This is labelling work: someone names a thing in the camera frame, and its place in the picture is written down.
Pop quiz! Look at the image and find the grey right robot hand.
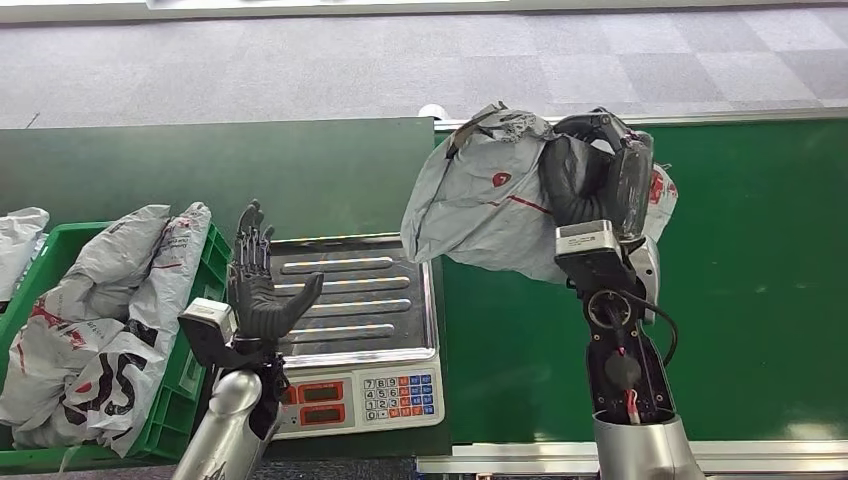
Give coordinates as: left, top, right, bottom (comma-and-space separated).
539, 109, 657, 243

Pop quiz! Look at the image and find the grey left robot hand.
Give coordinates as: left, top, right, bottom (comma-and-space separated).
227, 199, 326, 347

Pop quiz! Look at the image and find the grey package with red logo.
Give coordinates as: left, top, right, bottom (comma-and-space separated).
400, 101, 679, 285

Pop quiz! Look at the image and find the white package with red text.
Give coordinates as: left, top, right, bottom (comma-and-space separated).
129, 201, 213, 336

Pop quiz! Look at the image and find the plain grey crumpled package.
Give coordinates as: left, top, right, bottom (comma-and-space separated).
39, 205, 172, 321

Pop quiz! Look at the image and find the grey package with black letters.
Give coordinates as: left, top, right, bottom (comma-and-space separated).
59, 317, 171, 458

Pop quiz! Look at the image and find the green conveyor belt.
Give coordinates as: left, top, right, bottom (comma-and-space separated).
435, 121, 848, 444

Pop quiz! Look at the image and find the crumpled grey package red print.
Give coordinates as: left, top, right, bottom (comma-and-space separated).
0, 284, 130, 429

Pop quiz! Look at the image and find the white plastic package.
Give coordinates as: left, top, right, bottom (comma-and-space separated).
0, 207, 51, 303

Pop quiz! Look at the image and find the electronic scale with steel tray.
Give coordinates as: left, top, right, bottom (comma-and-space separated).
264, 231, 446, 441

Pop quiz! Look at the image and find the green plastic crate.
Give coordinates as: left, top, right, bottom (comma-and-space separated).
0, 222, 234, 468

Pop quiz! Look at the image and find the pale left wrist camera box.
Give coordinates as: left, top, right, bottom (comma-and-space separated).
177, 298, 241, 370

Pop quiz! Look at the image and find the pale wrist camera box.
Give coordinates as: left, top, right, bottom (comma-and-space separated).
555, 220, 647, 299
177, 298, 241, 370

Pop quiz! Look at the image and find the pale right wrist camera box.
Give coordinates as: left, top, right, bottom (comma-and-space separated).
555, 220, 647, 299

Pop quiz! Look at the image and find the aluminium conveyor rail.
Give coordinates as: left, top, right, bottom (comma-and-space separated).
435, 107, 848, 132
417, 440, 848, 477

